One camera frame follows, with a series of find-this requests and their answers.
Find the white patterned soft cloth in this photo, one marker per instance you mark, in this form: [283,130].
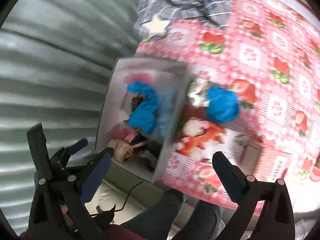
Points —
[197,92]

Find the grey plaid star blanket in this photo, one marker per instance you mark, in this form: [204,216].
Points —
[155,17]

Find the beige knitted cloth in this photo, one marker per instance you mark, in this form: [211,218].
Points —
[122,150]

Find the person's legs dark trousers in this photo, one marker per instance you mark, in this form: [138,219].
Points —
[155,222]

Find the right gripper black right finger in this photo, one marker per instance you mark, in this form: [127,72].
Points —
[276,220]

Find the blue cloth in box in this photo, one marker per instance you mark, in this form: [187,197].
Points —
[154,113]

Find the blue soft cloth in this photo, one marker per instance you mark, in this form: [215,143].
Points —
[223,105]

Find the pink strawberry paw tablecloth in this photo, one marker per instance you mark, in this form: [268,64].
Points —
[269,56]

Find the red printed cardboard box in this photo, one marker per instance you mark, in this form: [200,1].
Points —
[198,138]

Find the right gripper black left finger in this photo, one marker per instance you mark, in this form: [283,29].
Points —
[58,209]

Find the grey storage box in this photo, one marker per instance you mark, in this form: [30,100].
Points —
[151,152]

